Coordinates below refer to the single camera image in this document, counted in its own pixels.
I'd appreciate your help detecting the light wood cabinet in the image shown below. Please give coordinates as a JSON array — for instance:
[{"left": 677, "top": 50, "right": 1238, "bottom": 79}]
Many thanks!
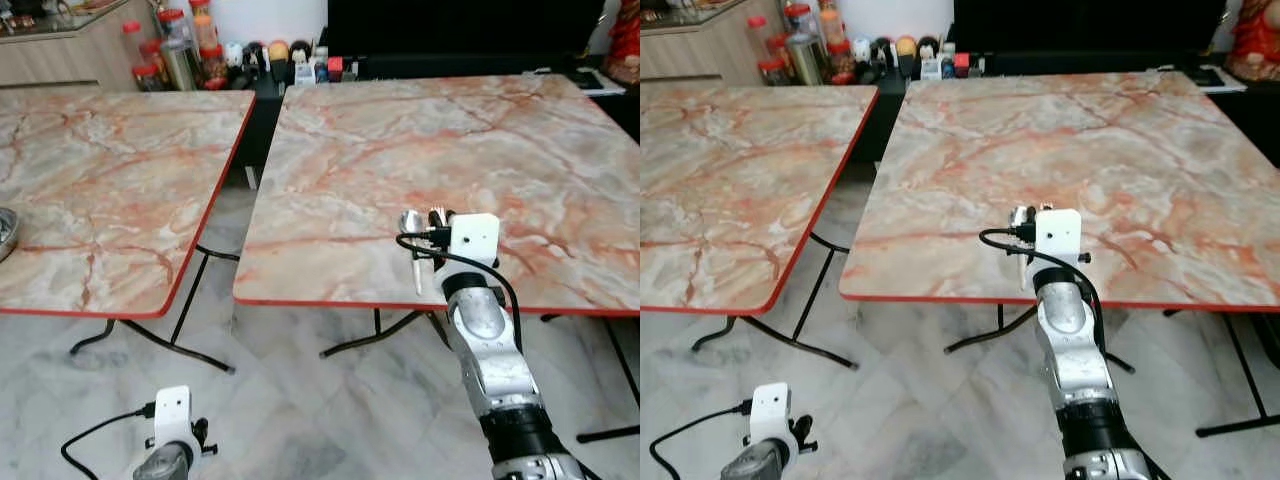
[
  {"left": 0, "top": 0, "right": 166, "bottom": 93},
  {"left": 640, "top": 0, "right": 791, "bottom": 84}
]

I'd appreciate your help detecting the steel tumbler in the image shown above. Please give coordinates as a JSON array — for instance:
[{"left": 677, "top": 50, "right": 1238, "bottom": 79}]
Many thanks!
[
  {"left": 784, "top": 33, "right": 827, "bottom": 87},
  {"left": 161, "top": 40, "right": 199, "bottom": 92}
]

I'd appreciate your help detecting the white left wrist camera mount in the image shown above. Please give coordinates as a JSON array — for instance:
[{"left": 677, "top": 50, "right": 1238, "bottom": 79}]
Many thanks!
[
  {"left": 151, "top": 386, "right": 194, "bottom": 447},
  {"left": 749, "top": 383, "right": 792, "bottom": 443}
]

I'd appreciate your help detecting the tall red lid jar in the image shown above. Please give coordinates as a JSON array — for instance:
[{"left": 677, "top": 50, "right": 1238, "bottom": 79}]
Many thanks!
[
  {"left": 157, "top": 8, "right": 193, "bottom": 51},
  {"left": 784, "top": 3, "right": 817, "bottom": 41}
]

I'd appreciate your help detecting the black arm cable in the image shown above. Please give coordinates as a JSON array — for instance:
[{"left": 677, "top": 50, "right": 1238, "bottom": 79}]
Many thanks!
[
  {"left": 979, "top": 228, "right": 1107, "bottom": 351},
  {"left": 396, "top": 232, "right": 523, "bottom": 353},
  {"left": 649, "top": 401, "right": 753, "bottom": 473},
  {"left": 60, "top": 403, "right": 157, "bottom": 473}
]

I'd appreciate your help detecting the dark content red lid jar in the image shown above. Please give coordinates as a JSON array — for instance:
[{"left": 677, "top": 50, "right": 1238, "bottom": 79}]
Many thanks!
[
  {"left": 198, "top": 45, "right": 230, "bottom": 91},
  {"left": 825, "top": 38, "right": 857, "bottom": 84}
]

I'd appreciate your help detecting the red figurine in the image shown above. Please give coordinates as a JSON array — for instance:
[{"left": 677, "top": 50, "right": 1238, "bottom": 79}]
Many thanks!
[
  {"left": 604, "top": 0, "right": 641, "bottom": 87},
  {"left": 1227, "top": 0, "right": 1280, "bottom": 82}
]

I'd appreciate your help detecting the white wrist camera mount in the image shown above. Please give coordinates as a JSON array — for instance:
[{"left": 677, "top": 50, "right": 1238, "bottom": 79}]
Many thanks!
[
  {"left": 1033, "top": 208, "right": 1084, "bottom": 267},
  {"left": 450, "top": 213, "right": 502, "bottom": 270},
  {"left": 749, "top": 383, "right": 792, "bottom": 443},
  {"left": 151, "top": 386, "right": 194, "bottom": 447}
]

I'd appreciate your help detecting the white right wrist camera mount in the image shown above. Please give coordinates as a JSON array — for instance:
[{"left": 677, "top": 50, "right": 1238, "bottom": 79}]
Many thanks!
[
  {"left": 450, "top": 213, "right": 502, "bottom": 270},
  {"left": 1033, "top": 208, "right": 1084, "bottom": 267}
]

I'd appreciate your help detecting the empty marble folding table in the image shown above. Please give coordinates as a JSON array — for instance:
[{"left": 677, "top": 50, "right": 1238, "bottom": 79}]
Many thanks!
[
  {"left": 232, "top": 72, "right": 641, "bottom": 444},
  {"left": 838, "top": 69, "right": 1280, "bottom": 439}
]

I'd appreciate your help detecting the black television screen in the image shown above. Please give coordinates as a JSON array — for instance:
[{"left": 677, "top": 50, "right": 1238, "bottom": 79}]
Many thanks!
[
  {"left": 952, "top": 0, "right": 1230, "bottom": 54},
  {"left": 327, "top": 0, "right": 607, "bottom": 60}
]

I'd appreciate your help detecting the orange content plastic jar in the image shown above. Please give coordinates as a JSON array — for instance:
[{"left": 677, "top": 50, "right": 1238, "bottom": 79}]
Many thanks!
[{"left": 189, "top": 0, "right": 220, "bottom": 51}]

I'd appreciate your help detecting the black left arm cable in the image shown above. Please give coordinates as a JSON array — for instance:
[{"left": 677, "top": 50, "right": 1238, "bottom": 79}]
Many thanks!
[
  {"left": 649, "top": 401, "right": 753, "bottom": 473},
  {"left": 60, "top": 403, "right": 157, "bottom": 473}
]

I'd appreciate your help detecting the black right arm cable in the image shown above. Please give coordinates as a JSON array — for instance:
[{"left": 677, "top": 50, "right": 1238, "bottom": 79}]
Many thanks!
[
  {"left": 979, "top": 228, "right": 1107, "bottom": 351},
  {"left": 396, "top": 232, "right": 523, "bottom": 353}
]

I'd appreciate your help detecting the dark phone on console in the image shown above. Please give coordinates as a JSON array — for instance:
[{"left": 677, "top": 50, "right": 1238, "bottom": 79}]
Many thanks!
[
  {"left": 567, "top": 67, "right": 627, "bottom": 98},
  {"left": 1189, "top": 64, "right": 1249, "bottom": 95}
]

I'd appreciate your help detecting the silver metal spoon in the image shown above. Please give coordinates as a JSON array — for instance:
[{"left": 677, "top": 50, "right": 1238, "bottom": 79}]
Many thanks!
[
  {"left": 1011, "top": 205, "right": 1032, "bottom": 292},
  {"left": 399, "top": 209, "right": 427, "bottom": 297}
]

